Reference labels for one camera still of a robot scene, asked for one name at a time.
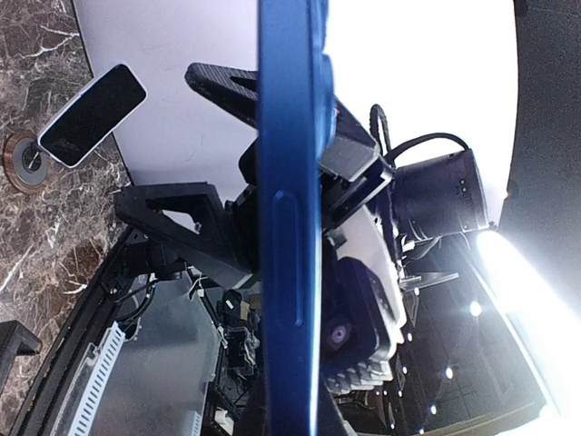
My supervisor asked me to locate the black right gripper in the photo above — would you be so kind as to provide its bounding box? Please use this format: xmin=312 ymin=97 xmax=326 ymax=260
xmin=226 ymin=135 xmax=396 ymax=255

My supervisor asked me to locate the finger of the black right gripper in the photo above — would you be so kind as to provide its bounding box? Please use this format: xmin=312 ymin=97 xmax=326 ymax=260
xmin=114 ymin=183 xmax=257 ymax=289
xmin=184 ymin=62 xmax=378 ymax=160

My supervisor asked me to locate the black phone blue case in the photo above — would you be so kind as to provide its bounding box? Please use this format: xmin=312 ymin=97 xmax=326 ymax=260
xmin=257 ymin=1 xmax=335 ymax=435

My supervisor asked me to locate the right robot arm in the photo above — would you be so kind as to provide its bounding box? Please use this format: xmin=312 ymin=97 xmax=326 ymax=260
xmin=114 ymin=101 xmax=487 ymax=292

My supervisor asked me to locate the grey wood-base phone stand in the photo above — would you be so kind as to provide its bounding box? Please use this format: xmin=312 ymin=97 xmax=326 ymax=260
xmin=2 ymin=131 xmax=48 ymax=195

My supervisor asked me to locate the white slotted cable duct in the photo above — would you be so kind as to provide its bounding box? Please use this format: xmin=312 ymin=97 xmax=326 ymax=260
xmin=49 ymin=323 xmax=203 ymax=435

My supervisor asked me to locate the black front rail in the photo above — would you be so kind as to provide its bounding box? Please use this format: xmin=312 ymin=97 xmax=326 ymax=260
xmin=9 ymin=227 xmax=146 ymax=435

